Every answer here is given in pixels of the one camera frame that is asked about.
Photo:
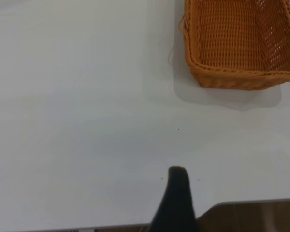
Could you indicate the brown woven wicker basket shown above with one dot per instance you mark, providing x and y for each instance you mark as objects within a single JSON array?
[{"x": 232, "y": 43}]

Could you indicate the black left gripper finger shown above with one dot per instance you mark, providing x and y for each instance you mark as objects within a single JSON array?
[{"x": 177, "y": 205}]

